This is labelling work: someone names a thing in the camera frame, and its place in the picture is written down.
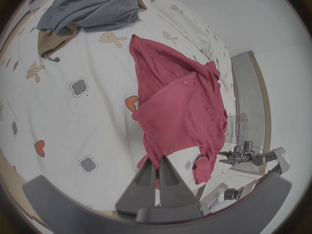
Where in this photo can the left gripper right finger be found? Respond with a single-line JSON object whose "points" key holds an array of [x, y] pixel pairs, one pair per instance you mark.
{"points": [[175, 191]]}

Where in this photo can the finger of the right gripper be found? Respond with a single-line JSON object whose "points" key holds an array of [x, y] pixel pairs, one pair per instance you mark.
{"points": [[230, 162], [226, 153]]}

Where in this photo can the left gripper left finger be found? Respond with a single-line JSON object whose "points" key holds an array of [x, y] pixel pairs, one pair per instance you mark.
{"points": [[139, 194]]}

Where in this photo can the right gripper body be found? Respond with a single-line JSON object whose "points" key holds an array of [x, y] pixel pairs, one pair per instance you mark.
{"points": [[237, 158]]}

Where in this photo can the red shirt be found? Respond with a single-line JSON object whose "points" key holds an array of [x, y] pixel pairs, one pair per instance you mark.
{"points": [[175, 111]]}

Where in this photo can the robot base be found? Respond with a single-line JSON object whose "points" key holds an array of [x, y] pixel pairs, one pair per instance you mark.
{"points": [[215, 196]]}

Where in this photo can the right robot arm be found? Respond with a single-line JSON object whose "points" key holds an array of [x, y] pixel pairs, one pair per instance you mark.
{"points": [[263, 158]]}

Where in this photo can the clear plastic box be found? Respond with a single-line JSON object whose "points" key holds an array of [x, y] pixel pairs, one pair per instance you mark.
{"points": [[235, 128]]}

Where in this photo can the bed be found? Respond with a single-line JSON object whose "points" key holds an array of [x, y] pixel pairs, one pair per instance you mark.
{"points": [[73, 118]]}

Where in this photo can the white printed quilt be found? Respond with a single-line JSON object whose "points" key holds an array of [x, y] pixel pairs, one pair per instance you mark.
{"points": [[190, 28]]}

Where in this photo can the brown garment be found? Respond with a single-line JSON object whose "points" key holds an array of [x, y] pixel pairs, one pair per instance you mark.
{"points": [[52, 43]]}

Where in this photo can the grey garment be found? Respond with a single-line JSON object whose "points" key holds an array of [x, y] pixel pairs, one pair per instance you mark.
{"points": [[92, 11]]}

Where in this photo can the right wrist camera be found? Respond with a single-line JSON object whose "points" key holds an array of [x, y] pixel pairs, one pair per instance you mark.
{"points": [[237, 149]]}

